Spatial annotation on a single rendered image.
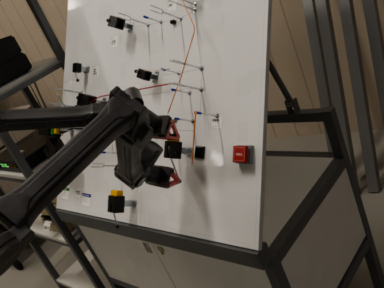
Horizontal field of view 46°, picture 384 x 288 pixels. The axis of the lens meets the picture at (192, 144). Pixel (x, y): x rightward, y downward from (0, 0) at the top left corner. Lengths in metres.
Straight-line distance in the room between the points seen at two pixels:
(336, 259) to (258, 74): 0.78
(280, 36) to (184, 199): 2.13
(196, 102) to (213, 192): 0.31
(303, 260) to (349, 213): 0.35
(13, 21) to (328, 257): 4.31
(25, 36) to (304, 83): 3.05
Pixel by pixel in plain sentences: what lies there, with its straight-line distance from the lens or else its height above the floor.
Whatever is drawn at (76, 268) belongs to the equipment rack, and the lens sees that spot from 3.02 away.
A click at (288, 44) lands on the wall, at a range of 3.48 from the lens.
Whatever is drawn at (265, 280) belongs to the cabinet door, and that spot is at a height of 0.70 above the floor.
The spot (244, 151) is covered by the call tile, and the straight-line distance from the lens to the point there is 1.35.
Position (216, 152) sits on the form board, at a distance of 1.47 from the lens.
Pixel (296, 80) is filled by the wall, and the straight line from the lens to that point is 3.58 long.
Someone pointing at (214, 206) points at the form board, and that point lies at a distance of 1.47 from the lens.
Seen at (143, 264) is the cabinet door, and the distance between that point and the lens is 2.05.
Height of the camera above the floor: 1.72
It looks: 23 degrees down
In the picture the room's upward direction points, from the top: 24 degrees counter-clockwise
